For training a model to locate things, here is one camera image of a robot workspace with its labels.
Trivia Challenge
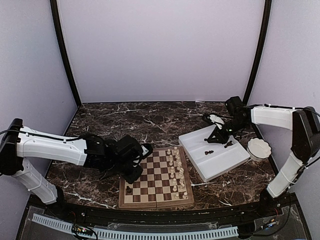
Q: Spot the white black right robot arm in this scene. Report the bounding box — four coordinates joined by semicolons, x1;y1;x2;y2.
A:
202;96;320;217

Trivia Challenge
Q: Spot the white divided plastic tray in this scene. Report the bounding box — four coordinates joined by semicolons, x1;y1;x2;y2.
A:
178;125;250;182

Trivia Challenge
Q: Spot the white slotted cable duct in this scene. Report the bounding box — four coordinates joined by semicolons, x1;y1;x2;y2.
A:
31;213;239;240

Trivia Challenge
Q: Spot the wooden chess board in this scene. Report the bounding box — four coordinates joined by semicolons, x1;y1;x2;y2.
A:
118;146;195;210

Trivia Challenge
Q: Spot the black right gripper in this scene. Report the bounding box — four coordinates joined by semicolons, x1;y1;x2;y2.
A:
208;117;249;144

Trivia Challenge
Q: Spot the right black frame post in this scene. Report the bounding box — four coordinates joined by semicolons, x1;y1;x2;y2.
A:
242;0;273;105

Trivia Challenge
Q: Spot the dark chess queen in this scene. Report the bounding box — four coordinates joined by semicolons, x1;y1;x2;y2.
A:
126;186;133;195

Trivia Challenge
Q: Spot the black front rail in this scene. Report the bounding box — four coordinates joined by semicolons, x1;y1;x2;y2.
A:
27;197;296;228

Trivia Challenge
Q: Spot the white scalloped bowl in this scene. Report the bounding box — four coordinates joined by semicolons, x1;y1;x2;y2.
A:
247;138;272;162

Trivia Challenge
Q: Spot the white chess piece row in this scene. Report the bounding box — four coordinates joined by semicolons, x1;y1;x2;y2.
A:
162;147;189;201

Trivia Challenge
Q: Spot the dark pawns pair in tray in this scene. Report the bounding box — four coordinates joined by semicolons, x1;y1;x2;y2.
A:
204;150;214;155

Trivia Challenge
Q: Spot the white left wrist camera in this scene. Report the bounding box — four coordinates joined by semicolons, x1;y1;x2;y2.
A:
140;143;153;160

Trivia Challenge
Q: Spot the dark pieces cross cluster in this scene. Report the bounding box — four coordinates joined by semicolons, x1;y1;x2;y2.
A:
224;140;233;148

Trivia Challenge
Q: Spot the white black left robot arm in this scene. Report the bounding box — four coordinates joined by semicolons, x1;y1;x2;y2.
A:
0;118;153;218

